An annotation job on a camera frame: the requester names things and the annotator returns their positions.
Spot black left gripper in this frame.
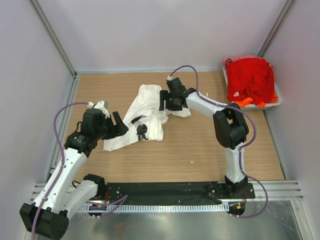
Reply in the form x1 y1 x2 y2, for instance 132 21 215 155
94 111 128 140

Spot white t-shirt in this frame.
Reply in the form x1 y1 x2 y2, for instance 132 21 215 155
103 84 191 152

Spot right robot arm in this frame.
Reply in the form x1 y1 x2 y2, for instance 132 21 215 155
159 76 249 198

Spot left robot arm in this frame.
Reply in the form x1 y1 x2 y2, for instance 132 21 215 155
19 108 129 240

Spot orange garment in basket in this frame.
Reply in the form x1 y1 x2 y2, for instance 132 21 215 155
235 93 279 109

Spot grey perforated plastic basket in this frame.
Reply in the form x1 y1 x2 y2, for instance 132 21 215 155
221 56 283 111

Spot red t-shirt in basket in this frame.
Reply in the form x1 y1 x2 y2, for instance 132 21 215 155
226 57 276 104

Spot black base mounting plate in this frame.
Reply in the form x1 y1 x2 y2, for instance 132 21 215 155
91 181 256 206

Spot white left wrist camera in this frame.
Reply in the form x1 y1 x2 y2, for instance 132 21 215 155
87 100 110 118

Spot slotted cable duct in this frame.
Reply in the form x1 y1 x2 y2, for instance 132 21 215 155
78 202 229 214

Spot aluminium frame rail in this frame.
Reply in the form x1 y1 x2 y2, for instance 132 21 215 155
32 180 303 207

